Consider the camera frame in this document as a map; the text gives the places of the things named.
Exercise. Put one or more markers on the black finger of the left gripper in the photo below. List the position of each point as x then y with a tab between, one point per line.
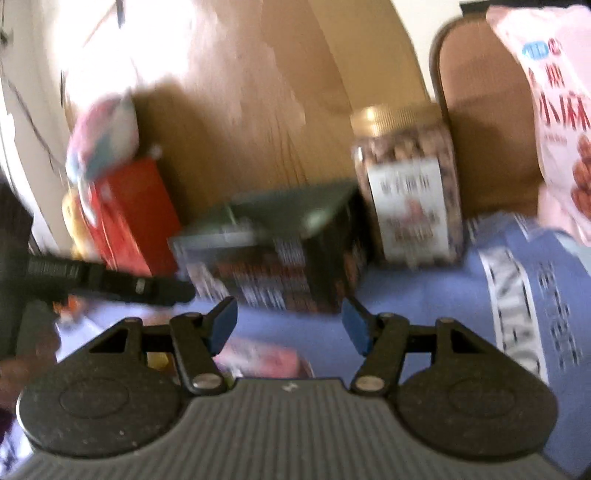
128	288

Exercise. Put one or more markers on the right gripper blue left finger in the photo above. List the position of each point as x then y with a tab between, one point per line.
197	338

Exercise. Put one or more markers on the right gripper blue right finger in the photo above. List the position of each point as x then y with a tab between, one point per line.
381	339

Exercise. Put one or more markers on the pink snack bar packet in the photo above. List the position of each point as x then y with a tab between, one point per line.
242	357

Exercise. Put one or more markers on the person's left hand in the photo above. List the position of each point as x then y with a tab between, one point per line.
18	372

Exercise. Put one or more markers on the red gift bag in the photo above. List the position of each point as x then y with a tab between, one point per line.
130	218

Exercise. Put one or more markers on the yellow plush toy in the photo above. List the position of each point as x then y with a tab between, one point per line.
83	246

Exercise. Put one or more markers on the black cardboard box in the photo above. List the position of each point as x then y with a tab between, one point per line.
302	249

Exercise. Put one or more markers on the blue table cloth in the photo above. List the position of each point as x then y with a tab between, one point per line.
495	384

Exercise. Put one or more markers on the pink blue plush toy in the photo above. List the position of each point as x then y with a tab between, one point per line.
103	138

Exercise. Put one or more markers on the nut jar gold lid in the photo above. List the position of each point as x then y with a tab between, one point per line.
406	168

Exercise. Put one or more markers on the wooden board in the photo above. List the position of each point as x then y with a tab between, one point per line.
247	95

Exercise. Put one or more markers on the brown chair back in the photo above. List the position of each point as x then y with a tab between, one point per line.
486	100

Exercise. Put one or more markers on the pink snack bag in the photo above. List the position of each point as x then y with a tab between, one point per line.
552	46

